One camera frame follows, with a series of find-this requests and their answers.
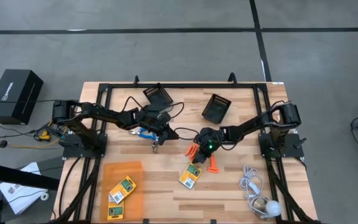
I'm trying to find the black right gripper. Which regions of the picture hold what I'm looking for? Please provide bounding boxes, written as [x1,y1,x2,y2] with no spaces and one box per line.
[192,126,227,165]

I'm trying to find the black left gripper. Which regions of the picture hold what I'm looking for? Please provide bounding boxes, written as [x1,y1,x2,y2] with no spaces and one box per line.
[135,107,180,146]

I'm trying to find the blue-handled pliers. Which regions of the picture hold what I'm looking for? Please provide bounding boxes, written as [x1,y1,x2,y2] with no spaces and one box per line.
[150,139,161,154]
[128,129,158,141]

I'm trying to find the black mesh basket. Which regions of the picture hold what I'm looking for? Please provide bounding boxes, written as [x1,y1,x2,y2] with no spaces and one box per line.
[201,93,232,125]
[142,82,174,109]

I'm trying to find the orange translucent plastic bin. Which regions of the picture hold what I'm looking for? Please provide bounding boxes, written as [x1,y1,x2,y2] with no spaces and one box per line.
[100,161,145,223]

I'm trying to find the white round bulb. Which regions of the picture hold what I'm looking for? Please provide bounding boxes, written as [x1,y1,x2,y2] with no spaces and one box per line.
[265,200,282,218]

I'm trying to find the black cardboard box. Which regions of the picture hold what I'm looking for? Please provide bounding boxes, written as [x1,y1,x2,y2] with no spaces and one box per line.
[0,68,44,125]

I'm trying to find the white paper sheet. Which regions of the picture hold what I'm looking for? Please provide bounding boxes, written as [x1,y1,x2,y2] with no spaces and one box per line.
[0,161,48,215]

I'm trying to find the black right camera cable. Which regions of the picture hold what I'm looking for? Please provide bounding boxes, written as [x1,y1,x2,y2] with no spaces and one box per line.
[174,126,204,141]

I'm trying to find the black camera cable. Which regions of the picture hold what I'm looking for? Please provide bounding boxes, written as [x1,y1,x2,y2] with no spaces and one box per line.
[174,126,204,141]
[121,95,185,119]

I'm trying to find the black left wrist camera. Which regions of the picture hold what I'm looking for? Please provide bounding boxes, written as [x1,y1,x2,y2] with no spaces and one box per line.
[156,112,172,126]

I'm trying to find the black left camera cable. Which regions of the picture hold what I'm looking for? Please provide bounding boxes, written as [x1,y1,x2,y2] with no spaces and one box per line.
[121,95,185,119]

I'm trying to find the white power cord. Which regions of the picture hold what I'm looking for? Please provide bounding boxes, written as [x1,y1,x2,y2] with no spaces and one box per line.
[239,164,275,220]

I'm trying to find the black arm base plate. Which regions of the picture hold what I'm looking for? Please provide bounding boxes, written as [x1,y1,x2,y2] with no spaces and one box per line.
[258,132,305,159]
[62,133,108,159]

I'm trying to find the yellow cable connector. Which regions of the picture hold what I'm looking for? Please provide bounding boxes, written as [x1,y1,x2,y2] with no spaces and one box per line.
[38,129,52,142]

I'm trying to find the yellow cable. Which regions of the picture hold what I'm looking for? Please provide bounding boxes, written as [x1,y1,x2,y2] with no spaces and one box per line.
[6,138,62,149]

